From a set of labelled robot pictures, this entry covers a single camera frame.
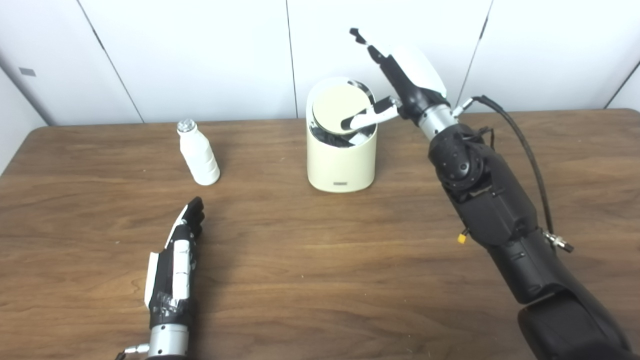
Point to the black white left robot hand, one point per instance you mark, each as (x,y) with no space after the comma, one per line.
(180,270)

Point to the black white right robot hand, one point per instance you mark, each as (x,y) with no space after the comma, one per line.
(412,82)

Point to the round cream bin lid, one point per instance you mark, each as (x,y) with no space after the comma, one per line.
(332,107)

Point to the small white plastic bottle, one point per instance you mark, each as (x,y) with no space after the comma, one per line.
(202,157)

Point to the cream-colored bin body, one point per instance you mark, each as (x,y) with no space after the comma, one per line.
(340,165)

